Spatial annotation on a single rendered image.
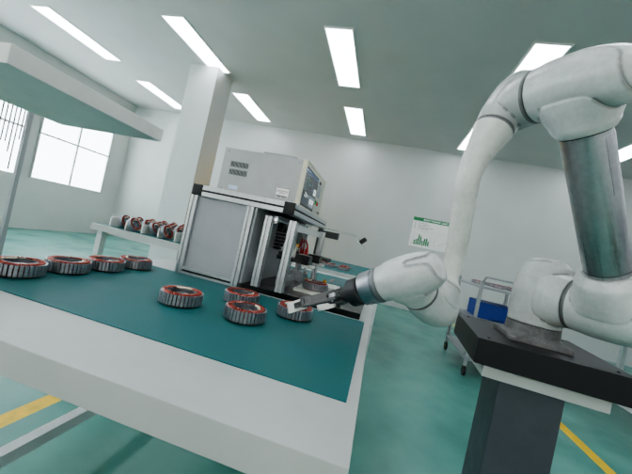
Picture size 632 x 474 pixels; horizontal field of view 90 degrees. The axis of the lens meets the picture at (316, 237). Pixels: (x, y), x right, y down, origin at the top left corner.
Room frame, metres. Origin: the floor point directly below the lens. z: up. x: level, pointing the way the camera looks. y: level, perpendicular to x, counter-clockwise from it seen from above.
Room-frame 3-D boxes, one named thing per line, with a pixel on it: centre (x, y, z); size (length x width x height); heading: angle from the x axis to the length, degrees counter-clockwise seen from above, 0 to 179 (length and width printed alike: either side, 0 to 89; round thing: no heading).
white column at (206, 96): (5.12, 2.23, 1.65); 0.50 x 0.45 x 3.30; 78
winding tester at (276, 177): (1.57, 0.24, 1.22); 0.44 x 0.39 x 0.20; 168
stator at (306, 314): (0.97, 0.01, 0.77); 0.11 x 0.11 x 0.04
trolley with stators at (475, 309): (3.45, -2.06, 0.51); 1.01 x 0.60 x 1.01; 168
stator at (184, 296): (0.85, 0.32, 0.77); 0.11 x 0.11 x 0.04
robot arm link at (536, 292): (1.03, -0.77, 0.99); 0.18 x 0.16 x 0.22; 24
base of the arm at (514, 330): (1.06, -0.77, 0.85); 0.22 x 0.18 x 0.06; 165
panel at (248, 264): (1.55, 0.18, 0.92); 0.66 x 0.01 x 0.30; 168
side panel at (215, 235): (1.26, 0.39, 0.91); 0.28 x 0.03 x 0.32; 78
